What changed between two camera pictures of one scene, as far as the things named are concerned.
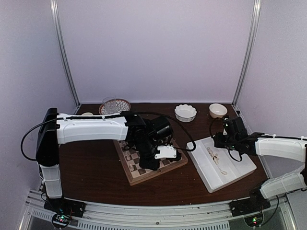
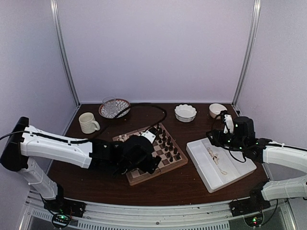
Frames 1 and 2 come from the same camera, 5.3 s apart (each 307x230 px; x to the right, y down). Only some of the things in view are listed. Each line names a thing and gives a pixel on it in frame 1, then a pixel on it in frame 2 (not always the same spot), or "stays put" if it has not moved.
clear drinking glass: (110, 105) stays put
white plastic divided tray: (218, 169) stays put
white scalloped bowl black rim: (185, 113) stays put
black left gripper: (150, 166) → (151, 164)
